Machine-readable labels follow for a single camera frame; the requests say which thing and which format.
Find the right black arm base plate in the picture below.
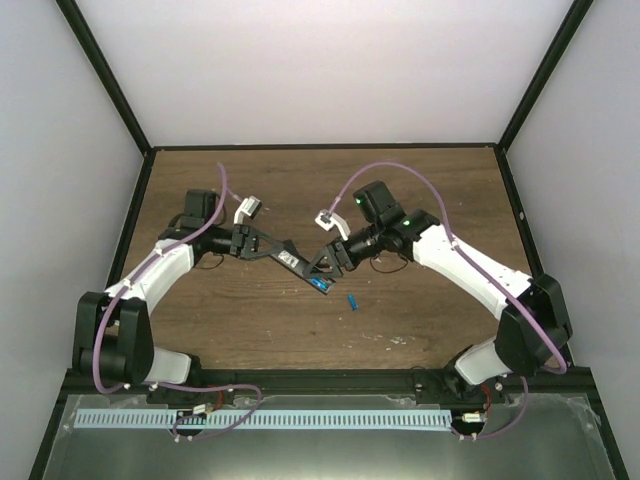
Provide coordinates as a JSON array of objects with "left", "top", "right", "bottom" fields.
[{"left": 413, "top": 381, "right": 505, "bottom": 406}]

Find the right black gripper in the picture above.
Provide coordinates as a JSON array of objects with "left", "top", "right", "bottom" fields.
[{"left": 306, "top": 222, "right": 385, "bottom": 276}]

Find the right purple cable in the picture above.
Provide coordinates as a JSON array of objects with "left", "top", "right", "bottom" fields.
[{"left": 327, "top": 160, "right": 569, "bottom": 441}]

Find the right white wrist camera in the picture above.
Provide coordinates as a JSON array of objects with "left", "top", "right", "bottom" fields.
[{"left": 314, "top": 210, "right": 351, "bottom": 240}]

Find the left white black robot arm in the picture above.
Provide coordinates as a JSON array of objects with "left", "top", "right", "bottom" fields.
[{"left": 72, "top": 189, "right": 262, "bottom": 404}]

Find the black aluminium frame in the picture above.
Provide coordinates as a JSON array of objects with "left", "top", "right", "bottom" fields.
[{"left": 30, "top": 1, "right": 628, "bottom": 479}]

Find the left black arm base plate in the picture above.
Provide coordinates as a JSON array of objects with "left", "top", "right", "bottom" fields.
[{"left": 143, "top": 382, "right": 239, "bottom": 406}]

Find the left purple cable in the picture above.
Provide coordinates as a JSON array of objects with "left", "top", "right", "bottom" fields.
[{"left": 92, "top": 162, "right": 263, "bottom": 442}]

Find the purple cable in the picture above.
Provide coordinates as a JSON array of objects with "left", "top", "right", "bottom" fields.
[
  {"left": 92, "top": 162, "right": 263, "bottom": 442},
  {"left": 327, "top": 160, "right": 569, "bottom": 441}
]

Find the clear plastic sheet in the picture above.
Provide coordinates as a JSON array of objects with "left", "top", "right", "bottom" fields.
[{"left": 44, "top": 394, "right": 614, "bottom": 479}]

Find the light blue slotted cable duct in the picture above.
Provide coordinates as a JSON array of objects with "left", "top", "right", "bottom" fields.
[{"left": 73, "top": 409, "right": 452, "bottom": 432}]

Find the blue battery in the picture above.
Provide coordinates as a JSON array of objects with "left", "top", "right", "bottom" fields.
[
  {"left": 310, "top": 278, "right": 331, "bottom": 292},
  {"left": 347, "top": 294, "right": 359, "bottom": 311}
]

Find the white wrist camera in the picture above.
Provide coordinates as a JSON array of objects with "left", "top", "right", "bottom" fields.
[
  {"left": 314, "top": 210, "right": 351, "bottom": 240},
  {"left": 233, "top": 196, "right": 262, "bottom": 225}
]

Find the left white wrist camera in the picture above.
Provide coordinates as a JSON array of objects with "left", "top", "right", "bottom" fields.
[{"left": 233, "top": 196, "right": 262, "bottom": 225}]

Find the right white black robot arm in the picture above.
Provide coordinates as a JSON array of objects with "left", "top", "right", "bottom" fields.
[{"left": 304, "top": 181, "right": 572, "bottom": 403}]

